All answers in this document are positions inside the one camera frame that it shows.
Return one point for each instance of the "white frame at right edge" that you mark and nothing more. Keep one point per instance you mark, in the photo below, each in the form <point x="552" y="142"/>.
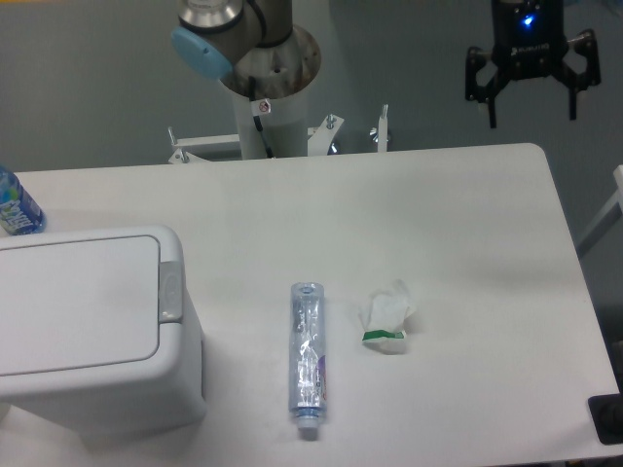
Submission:
<point x="608" y="215"/>

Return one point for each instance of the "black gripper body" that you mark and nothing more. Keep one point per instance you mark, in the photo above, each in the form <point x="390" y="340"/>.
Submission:
<point x="529" y="37"/>

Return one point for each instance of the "white plastic trash can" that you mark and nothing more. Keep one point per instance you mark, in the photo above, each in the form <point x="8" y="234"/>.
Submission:
<point x="98" y="332"/>

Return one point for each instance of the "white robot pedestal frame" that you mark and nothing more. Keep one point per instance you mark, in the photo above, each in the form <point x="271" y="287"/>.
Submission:
<point x="266" y="129"/>

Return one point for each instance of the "black clamp at table edge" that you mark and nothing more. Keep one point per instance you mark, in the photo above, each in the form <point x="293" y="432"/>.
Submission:
<point x="606" y="412"/>

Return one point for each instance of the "clear empty plastic bottle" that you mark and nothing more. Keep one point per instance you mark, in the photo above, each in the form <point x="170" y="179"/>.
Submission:
<point x="307" y="382"/>

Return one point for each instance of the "blue labelled water bottle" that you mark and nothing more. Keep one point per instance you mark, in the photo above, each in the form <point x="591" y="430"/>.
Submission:
<point x="20" y="213"/>

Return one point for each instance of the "crumpled white paper wrapper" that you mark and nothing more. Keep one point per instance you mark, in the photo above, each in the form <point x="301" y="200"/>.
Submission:
<point x="388" y="319"/>

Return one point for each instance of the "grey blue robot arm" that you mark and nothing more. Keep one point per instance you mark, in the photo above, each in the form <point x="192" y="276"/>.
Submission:
<point x="254" y="49"/>

